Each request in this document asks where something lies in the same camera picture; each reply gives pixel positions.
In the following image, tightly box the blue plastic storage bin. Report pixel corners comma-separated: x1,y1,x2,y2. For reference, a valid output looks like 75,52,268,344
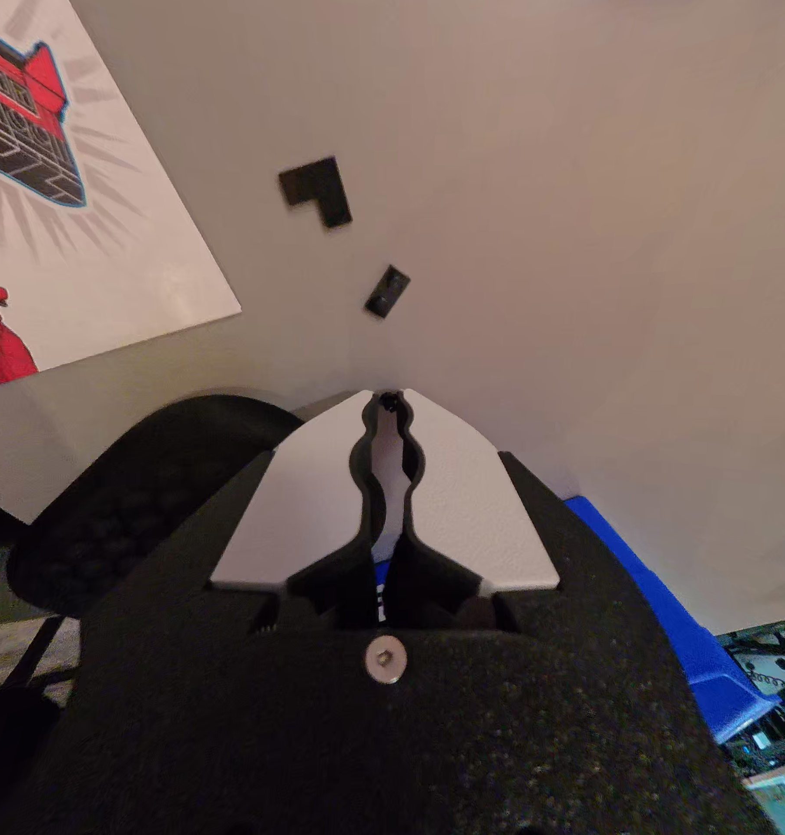
372,496,782,745

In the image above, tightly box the small black lego plate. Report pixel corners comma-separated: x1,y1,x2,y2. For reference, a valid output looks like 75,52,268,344
364,264,411,319

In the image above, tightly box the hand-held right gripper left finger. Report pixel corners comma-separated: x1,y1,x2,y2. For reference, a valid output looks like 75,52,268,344
210,390,378,595

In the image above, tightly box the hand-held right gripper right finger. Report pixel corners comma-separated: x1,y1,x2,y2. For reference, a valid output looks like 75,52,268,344
401,389,561,595

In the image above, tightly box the black L-shaped lego plate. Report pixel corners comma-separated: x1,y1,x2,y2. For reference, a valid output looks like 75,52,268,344
278,157,353,229

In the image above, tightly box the black egg-crate foam pad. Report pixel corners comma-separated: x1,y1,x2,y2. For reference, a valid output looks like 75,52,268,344
7,394,303,617

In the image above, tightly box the lego instruction booklet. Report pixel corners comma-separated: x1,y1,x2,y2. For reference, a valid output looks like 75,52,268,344
0,0,242,392

